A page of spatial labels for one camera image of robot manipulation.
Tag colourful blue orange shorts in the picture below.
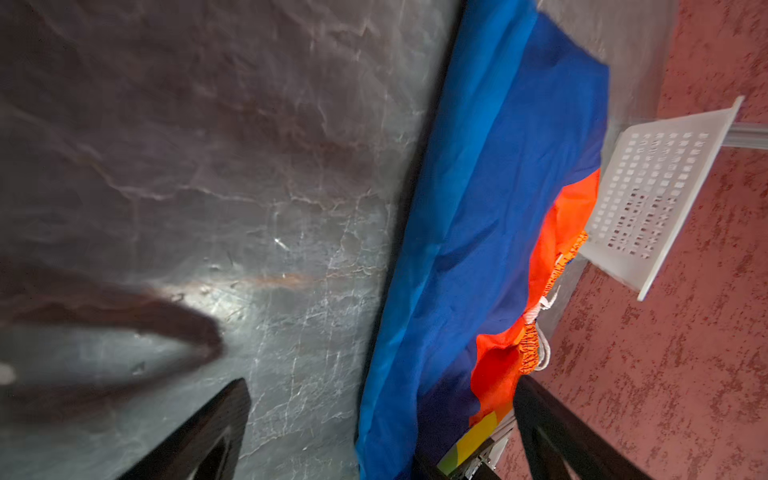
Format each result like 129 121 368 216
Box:
356 1 609 479

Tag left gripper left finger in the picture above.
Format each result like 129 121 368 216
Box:
121 378 251 479

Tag white perforated plastic basket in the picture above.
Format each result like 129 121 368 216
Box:
580 97 744 300

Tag right corner aluminium profile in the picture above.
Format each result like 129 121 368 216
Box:
722 123 768 150

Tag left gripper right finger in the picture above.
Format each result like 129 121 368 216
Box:
513 376 650 480

